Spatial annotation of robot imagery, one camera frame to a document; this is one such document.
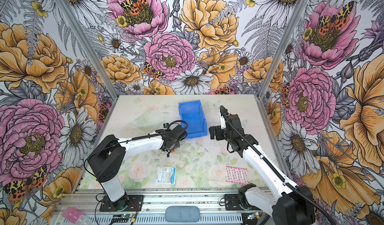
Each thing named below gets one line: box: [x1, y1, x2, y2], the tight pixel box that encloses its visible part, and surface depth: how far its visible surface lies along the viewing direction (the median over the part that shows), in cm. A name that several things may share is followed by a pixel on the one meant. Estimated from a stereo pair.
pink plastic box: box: [61, 206, 83, 224], surface depth 72 cm
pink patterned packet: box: [225, 165, 248, 185], surface depth 85 cm
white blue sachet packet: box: [156, 166, 177, 185], surface depth 85 cm
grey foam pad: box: [165, 205, 201, 223], surface depth 70 cm
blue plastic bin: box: [178, 100, 208, 139], surface depth 107 cm
